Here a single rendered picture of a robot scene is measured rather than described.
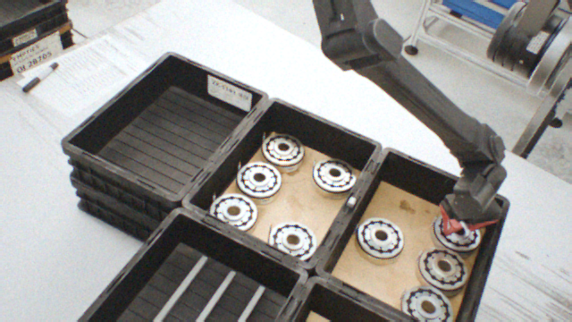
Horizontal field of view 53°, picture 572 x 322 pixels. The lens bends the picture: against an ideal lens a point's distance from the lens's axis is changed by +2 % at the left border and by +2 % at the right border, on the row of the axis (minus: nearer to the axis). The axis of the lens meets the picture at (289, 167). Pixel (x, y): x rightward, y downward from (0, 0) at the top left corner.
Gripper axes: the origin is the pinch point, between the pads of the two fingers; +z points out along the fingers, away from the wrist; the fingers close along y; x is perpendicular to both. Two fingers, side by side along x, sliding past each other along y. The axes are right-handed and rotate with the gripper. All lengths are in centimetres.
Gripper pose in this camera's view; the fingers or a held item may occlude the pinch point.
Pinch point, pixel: (458, 229)
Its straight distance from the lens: 132.0
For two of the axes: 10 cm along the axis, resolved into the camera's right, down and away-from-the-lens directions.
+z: -1.1, 6.7, 7.3
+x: -2.8, -7.3, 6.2
